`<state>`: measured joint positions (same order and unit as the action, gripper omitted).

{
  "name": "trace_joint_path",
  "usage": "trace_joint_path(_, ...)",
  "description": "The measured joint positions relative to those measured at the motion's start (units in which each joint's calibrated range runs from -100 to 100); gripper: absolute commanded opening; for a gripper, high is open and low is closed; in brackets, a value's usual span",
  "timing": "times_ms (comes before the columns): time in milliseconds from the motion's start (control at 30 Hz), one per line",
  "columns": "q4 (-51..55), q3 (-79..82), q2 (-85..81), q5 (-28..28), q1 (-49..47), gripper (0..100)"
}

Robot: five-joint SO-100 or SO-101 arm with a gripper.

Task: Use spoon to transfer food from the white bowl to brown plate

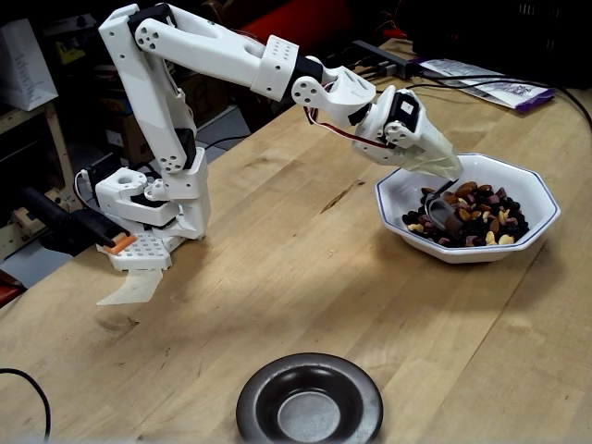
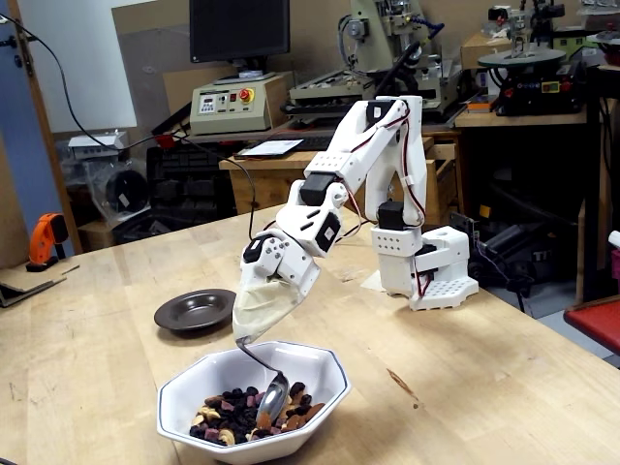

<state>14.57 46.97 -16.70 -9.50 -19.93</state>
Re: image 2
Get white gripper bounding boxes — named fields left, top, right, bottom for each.
left=243, top=230, right=321, bottom=299

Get bent metal spoon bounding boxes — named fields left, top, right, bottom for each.
left=234, top=337, right=291, bottom=431

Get brown round plate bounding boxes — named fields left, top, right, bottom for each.
left=153, top=288, right=238, bottom=333

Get white octagonal bowl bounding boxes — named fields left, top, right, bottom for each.
left=155, top=339, right=353, bottom=462

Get cream masking tape wrap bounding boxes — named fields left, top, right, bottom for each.
left=231, top=275, right=304, bottom=348

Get white tape sheet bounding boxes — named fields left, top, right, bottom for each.
left=360, top=270, right=388, bottom=295

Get wooden workbench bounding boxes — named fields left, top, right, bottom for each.
left=218, top=130, right=461, bottom=217

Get white paper sheet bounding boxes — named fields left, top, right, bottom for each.
left=234, top=139, right=305, bottom=160

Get black keyboard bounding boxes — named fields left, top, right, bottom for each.
left=241, top=134, right=336, bottom=151

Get black plastic crate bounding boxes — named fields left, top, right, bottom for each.
left=145, top=139, right=238, bottom=224

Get nut and raisin mix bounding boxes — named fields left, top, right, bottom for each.
left=188, top=382, right=326, bottom=447

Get beige machine control box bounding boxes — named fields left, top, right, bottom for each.
left=189, top=71, right=295, bottom=137

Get black spool in plastic bag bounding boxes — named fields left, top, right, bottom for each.
left=81, top=157, right=151, bottom=229

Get small white box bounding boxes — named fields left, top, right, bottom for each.
left=67, top=130, right=130, bottom=159

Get large brown board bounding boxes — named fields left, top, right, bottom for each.
left=110, top=0, right=193, bottom=141

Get wooden side table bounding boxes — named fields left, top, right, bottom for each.
left=454, top=108, right=590, bottom=130

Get orange and black tool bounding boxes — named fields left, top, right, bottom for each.
left=24, top=212, right=70, bottom=273

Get black computer monitor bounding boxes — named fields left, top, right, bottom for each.
left=188, top=0, right=292, bottom=86

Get beige CNC milling machine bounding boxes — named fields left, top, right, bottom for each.
left=282, top=0, right=466, bottom=128

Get flat cardboard pieces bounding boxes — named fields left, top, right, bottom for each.
left=0, top=263, right=81, bottom=309

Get brown cardboard box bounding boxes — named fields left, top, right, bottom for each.
left=459, top=31, right=514, bottom=72

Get blue door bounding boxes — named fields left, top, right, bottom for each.
left=0, top=18, right=64, bottom=270

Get black scroll saw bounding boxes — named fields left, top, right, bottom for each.
left=477, top=0, right=587, bottom=117

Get red wooden chair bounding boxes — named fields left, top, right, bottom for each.
left=564, top=294, right=620, bottom=357

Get green box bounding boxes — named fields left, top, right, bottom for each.
left=553, top=28, right=605, bottom=62

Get long black cable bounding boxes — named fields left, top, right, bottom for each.
left=0, top=13, right=277, bottom=243

